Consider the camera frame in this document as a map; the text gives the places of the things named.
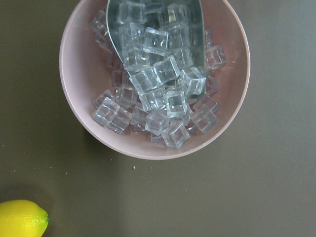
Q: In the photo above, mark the pink bowl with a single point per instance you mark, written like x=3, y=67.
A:
x=84, y=76

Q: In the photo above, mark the steel ice scoop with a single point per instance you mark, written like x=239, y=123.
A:
x=156, y=39

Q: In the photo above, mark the yellow lemon lower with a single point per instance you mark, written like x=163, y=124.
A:
x=22, y=218

